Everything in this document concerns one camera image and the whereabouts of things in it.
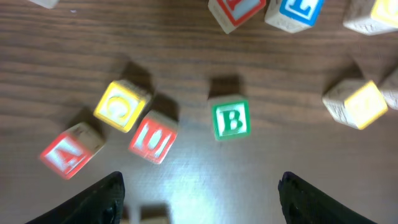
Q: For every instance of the yellow O block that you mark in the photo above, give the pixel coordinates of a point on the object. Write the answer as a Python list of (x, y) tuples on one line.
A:
[(371, 17)]

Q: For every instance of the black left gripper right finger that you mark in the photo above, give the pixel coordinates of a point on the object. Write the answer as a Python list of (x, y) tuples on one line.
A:
[(303, 203)]

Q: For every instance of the green B block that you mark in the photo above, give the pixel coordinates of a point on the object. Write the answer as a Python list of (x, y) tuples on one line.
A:
[(230, 117)]

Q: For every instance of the yellow C block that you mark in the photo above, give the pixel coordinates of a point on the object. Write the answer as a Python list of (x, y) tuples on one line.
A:
[(121, 104)]

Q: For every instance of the yellow O block placed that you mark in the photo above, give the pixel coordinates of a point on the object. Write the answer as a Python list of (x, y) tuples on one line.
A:
[(147, 214)]

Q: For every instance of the yellow S block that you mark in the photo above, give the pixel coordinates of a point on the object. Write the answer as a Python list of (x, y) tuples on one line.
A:
[(356, 103)]

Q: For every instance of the red U block centre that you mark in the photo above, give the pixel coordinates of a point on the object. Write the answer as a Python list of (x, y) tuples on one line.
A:
[(154, 137)]

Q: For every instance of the red A block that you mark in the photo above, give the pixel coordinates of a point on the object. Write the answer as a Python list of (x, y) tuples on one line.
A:
[(72, 150)]

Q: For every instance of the red E block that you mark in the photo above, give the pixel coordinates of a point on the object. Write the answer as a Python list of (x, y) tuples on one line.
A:
[(48, 4)]

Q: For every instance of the blue 2 block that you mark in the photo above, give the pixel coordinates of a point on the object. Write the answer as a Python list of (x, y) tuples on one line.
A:
[(388, 89)]

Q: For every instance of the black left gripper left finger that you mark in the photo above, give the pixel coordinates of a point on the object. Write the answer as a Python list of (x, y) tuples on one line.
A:
[(101, 203)]

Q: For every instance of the red I block lower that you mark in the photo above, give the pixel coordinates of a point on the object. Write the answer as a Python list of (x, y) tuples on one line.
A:
[(230, 14)]

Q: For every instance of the blue L block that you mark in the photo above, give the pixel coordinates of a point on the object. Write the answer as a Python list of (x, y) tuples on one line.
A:
[(293, 16)]

